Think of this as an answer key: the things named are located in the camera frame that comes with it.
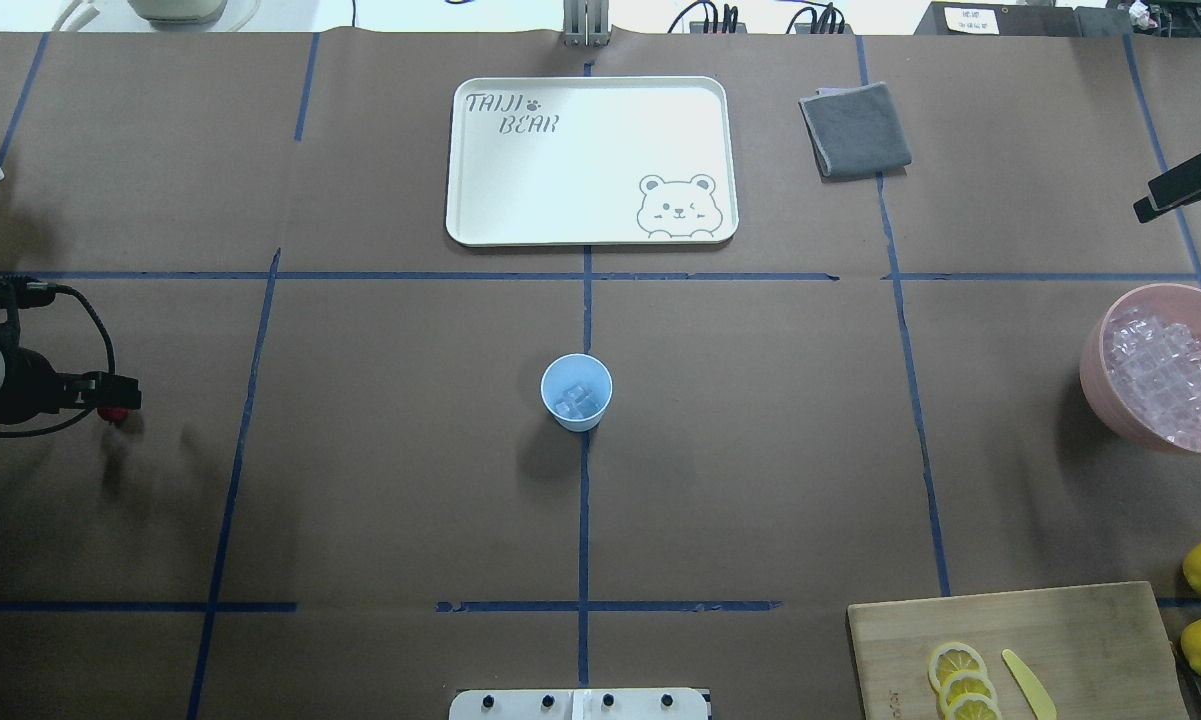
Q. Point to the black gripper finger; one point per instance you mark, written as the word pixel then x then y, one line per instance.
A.
pixel 1178 186

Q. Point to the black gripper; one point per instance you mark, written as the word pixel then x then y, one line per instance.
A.
pixel 32 380

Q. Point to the clear ice cube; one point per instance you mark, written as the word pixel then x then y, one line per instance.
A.
pixel 576 403

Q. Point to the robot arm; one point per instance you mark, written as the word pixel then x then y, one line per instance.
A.
pixel 31 387

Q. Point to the pink ice bowl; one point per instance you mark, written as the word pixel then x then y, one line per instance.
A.
pixel 1141 368

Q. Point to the light blue paper cup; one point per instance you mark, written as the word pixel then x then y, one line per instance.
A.
pixel 571 369

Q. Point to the red strawberry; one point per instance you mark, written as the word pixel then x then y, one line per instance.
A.
pixel 113 415

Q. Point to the grey folded cloth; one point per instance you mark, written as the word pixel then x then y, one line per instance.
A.
pixel 855 132

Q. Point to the lemon slice top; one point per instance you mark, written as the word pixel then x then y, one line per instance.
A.
pixel 950 658

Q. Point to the lemon slice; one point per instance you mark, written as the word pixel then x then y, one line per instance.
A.
pixel 950 658
pixel 973 706
pixel 959 687

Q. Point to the white bear tray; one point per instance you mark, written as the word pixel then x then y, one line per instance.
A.
pixel 575 161

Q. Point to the yellow plastic knife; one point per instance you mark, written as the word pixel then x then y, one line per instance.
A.
pixel 1038 698

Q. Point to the lemon slice middle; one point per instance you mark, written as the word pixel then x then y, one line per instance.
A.
pixel 959 687

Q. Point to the lemon slice bottom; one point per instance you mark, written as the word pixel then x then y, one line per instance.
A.
pixel 973 706

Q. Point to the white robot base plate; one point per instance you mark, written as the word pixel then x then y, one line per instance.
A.
pixel 582 703

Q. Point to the grey aluminium post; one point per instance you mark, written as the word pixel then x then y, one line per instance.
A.
pixel 586 23

